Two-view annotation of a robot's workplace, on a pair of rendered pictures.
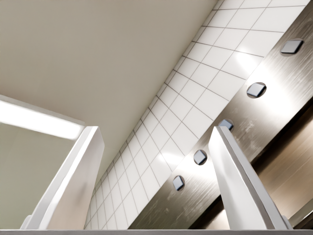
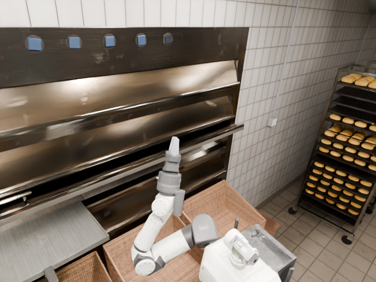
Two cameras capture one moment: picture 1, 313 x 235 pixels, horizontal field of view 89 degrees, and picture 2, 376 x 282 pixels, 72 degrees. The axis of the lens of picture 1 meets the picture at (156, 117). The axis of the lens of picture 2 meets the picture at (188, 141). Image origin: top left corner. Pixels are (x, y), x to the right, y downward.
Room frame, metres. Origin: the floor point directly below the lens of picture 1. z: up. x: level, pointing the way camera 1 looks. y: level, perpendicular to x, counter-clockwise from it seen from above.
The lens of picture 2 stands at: (-0.33, 0.80, 2.20)
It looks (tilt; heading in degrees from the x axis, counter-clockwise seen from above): 27 degrees down; 294
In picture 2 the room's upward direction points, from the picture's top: 4 degrees clockwise
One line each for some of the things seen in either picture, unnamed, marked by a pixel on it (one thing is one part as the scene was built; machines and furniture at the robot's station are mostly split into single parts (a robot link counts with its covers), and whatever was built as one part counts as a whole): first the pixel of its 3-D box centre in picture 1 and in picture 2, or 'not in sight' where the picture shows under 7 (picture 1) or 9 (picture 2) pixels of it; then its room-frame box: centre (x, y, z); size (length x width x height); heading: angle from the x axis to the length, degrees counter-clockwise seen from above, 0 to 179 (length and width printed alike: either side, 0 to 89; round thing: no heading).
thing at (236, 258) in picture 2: not in sight; (239, 248); (-0.26, 0.14, 1.47); 0.10 x 0.07 x 0.09; 149
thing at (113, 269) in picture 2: not in sight; (160, 261); (0.25, -0.19, 0.72); 0.56 x 0.49 x 0.28; 67
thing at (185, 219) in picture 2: not in sight; (220, 219); (0.02, -0.74, 0.72); 0.56 x 0.49 x 0.28; 66
